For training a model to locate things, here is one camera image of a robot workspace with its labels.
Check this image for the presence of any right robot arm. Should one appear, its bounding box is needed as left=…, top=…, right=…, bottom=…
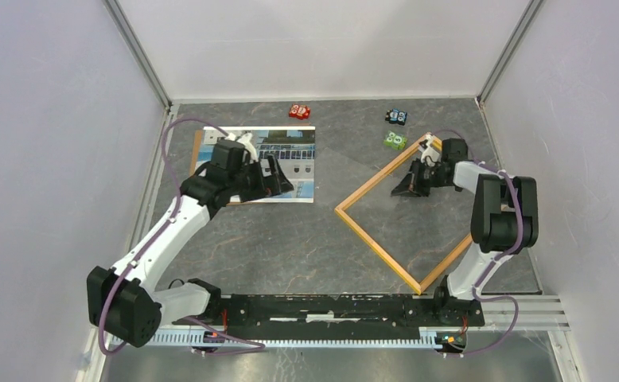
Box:
left=391, top=134, right=539, bottom=325

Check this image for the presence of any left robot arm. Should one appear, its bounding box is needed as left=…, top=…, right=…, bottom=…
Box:
left=86, top=134, right=294, bottom=355

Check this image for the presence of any aluminium rail base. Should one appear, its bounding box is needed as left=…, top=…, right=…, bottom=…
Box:
left=94, top=294, right=570, bottom=352

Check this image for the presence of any red toy block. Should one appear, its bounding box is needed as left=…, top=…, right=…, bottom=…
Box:
left=288, top=103, right=311, bottom=120

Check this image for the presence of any green toy block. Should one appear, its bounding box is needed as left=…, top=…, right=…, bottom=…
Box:
left=383, top=131, right=407, bottom=150

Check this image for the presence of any wooden picture frame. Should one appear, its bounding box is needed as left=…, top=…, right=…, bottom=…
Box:
left=333, top=131, right=516, bottom=295

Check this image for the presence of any brown cardboard backing board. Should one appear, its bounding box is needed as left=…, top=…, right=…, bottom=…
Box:
left=181, top=129, right=243, bottom=209

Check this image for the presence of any black blue toy block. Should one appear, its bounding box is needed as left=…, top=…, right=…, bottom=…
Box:
left=384, top=108, right=407, bottom=126

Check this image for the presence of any building photo print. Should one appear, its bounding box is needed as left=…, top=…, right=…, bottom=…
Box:
left=224, top=126, right=317, bottom=203

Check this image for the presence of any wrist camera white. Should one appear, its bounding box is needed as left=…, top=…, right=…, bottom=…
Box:
left=236, top=132, right=259, bottom=163
left=419, top=134, right=442, bottom=166

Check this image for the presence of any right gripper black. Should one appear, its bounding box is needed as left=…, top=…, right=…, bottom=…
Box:
left=391, top=158, right=449, bottom=197

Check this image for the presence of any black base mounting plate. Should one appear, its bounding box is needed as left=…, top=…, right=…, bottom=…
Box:
left=197, top=294, right=485, bottom=341

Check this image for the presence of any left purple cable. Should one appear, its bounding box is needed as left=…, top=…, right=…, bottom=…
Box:
left=96, top=116, right=267, bottom=357

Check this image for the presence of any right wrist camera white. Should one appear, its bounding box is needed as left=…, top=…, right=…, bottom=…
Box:
left=419, top=134, right=442, bottom=166

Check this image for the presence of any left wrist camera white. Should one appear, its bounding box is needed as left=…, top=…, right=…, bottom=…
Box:
left=236, top=132, right=259, bottom=163

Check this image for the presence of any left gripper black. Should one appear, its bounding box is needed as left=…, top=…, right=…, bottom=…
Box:
left=228, top=153, right=294, bottom=204

